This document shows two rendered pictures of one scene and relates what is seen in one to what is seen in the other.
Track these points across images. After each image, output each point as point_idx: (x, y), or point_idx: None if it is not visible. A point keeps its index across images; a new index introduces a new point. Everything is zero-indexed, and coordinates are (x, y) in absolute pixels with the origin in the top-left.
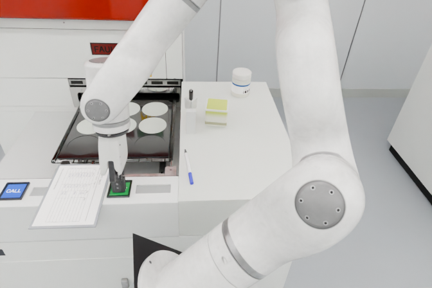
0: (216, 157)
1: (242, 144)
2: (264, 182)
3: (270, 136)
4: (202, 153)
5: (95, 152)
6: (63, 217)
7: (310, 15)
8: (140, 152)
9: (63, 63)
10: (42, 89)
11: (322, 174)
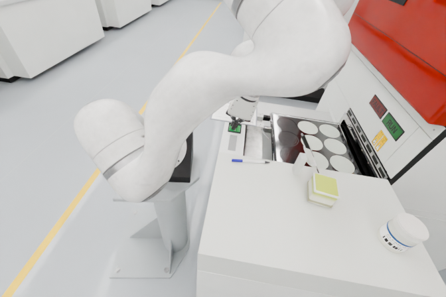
0: (260, 182)
1: (279, 209)
2: (225, 212)
3: (297, 246)
4: (266, 174)
5: (279, 128)
6: (218, 109)
7: (222, 56)
8: (281, 150)
9: (356, 97)
10: (339, 103)
11: (100, 99)
